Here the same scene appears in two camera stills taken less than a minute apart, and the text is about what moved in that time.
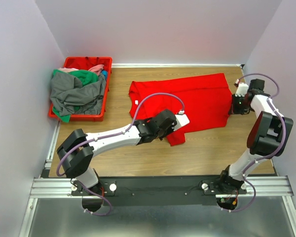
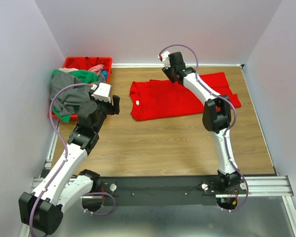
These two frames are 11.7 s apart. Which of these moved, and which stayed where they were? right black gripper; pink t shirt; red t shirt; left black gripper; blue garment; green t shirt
Moved: red t shirt; left black gripper; right black gripper
Stayed: blue garment; pink t shirt; green t shirt
